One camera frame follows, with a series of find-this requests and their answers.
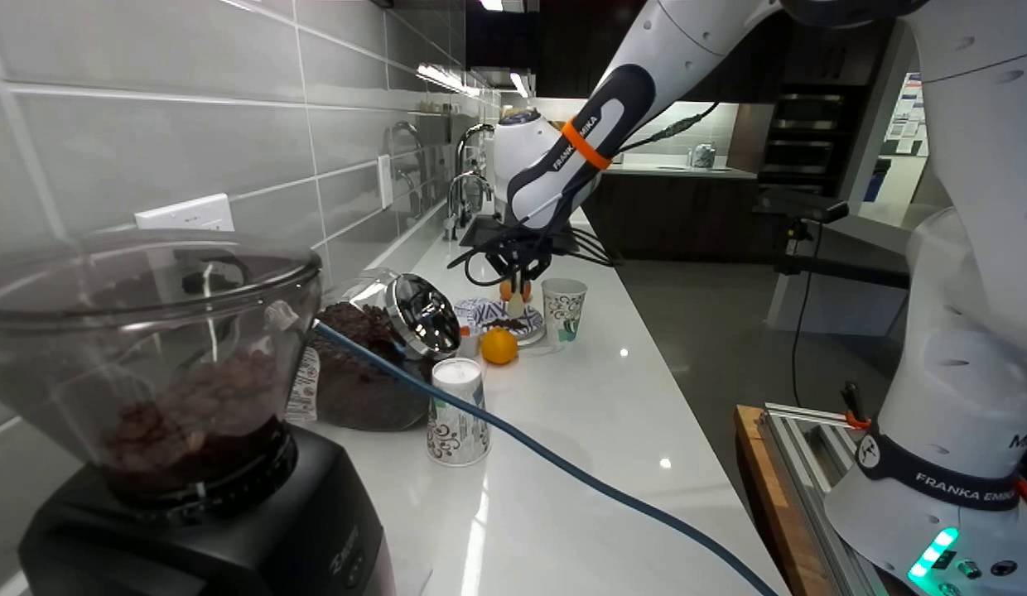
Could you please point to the round metal canister lid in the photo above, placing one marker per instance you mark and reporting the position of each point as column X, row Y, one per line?
column 421, row 315

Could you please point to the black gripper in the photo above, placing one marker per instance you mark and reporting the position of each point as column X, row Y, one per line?
column 517, row 236

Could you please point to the black camera tripod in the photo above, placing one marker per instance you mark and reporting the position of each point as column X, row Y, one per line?
column 839, row 260

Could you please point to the black coffee grinder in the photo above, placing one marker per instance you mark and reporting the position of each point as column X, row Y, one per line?
column 171, row 441

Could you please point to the white wall outlet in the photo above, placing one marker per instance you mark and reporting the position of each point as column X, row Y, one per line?
column 385, row 179
column 185, row 213

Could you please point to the paper cup with dotted print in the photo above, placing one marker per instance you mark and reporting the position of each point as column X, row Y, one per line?
column 457, row 412

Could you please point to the small clear glass cup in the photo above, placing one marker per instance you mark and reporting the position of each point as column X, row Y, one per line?
column 565, row 314

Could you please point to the metal coffee canister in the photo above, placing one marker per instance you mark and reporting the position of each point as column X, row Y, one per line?
column 364, row 382

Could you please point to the small orange fruit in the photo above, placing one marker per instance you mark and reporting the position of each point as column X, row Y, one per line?
column 499, row 346

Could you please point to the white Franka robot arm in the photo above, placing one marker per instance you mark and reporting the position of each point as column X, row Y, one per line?
column 956, row 220

